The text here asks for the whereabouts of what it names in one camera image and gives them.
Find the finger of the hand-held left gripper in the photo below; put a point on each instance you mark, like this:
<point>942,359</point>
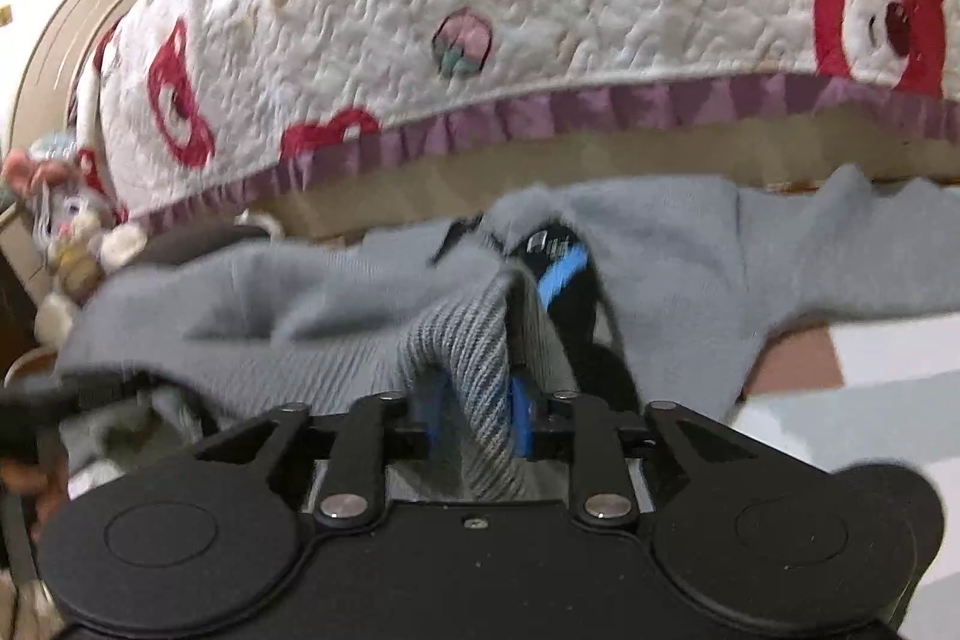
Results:
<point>561,272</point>

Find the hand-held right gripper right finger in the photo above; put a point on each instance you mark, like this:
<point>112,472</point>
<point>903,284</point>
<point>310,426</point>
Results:
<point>519,419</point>

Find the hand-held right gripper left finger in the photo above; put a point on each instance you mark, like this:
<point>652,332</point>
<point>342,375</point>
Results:
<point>436,419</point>

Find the grey knit sweater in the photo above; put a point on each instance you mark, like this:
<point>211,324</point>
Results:
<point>375,310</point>

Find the white quilted bear-print bedspread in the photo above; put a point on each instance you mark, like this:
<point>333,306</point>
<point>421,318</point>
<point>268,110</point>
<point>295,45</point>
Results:
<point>525,10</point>

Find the pastel printed rug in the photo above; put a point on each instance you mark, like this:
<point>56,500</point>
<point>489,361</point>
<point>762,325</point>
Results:
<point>862,445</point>

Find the grey rabbit plush toy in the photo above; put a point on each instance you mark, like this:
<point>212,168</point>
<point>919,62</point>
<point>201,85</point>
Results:
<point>71,220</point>

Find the beige curved headboard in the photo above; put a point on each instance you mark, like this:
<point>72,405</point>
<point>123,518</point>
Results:
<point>82,25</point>

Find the beige bed frame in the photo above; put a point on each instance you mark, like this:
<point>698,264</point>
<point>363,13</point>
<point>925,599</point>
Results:
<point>675,149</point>

